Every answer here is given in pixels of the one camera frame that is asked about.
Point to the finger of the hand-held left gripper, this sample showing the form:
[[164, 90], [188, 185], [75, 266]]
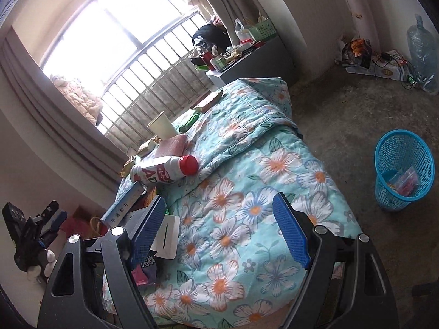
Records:
[[56, 222], [48, 212]]

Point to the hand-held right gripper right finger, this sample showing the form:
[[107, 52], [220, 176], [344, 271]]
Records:
[[289, 226]]

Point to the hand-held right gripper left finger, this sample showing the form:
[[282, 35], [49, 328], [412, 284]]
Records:
[[151, 226]]

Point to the blue plastic basket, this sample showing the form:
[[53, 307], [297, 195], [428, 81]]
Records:
[[384, 195]]

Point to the red bag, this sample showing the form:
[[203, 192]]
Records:
[[72, 226]]

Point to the blue and white box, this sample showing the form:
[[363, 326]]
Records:
[[120, 205]]

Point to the purple snack packet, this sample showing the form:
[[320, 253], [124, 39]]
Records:
[[147, 267]]

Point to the white bottle with red cap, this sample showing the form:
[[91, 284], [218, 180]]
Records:
[[161, 171]]

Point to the yellowish plastic bag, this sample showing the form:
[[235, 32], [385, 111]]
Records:
[[147, 145]]

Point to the red packet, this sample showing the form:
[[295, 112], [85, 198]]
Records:
[[173, 145]]

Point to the grey curtain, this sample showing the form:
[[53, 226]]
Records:
[[51, 116]]

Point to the white paper cup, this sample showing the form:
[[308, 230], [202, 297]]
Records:
[[161, 125]]

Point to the green wrapper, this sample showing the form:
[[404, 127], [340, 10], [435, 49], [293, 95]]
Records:
[[188, 121]]

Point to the quilted beige jacket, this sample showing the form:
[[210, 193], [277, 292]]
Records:
[[79, 97]]

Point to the colourful snack wrapper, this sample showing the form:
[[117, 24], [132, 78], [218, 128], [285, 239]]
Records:
[[403, 181]]

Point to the dark brown box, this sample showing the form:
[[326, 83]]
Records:
[[210, 101]]

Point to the metal window railing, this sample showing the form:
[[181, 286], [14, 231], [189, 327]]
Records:
[[154, 75]]

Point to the grey bedside table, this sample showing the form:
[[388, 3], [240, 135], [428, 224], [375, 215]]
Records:
[[260, 61]]

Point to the red thermos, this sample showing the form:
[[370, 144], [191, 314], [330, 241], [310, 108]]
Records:
[[207, 58]]

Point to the white flat carton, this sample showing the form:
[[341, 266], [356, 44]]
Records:
[[387, 72]]

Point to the black and orange snack bag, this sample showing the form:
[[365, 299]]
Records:
[[356, 53]]

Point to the green storage basket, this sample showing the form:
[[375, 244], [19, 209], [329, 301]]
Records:
[[262, 30]]

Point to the white plastic jug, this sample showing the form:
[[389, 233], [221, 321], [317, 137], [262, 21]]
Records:
[[241, 31]]

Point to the large water jug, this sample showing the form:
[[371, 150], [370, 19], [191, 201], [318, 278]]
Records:
[[423, 54]]

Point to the beige curtain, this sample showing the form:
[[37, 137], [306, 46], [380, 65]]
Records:
[[219, 0]]

